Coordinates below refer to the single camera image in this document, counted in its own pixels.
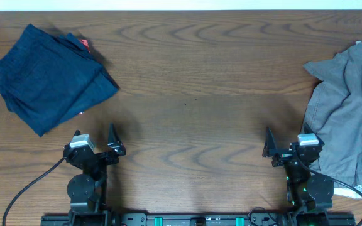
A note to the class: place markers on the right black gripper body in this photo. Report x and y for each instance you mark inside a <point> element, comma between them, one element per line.
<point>283,156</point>

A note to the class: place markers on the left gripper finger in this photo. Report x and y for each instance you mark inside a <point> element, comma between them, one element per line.
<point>77,133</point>
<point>114,141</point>

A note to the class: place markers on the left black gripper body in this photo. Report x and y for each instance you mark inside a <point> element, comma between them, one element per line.
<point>98,154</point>

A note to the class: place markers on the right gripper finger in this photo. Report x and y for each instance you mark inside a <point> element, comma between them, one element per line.
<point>270,147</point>
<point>306,129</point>

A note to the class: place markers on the grey shorts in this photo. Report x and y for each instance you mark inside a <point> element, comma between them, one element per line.
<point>334,113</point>

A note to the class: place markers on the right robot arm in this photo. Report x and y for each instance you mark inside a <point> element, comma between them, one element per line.
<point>309,193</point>

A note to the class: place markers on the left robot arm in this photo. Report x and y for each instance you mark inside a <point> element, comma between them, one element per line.
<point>88,190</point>

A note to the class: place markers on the folded navy blue garment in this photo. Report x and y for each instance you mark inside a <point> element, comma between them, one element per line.
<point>47,80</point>

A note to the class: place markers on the red garment under navy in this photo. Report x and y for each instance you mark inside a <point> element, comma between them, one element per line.
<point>86,44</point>

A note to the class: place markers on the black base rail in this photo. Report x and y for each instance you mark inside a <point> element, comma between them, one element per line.
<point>252,218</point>

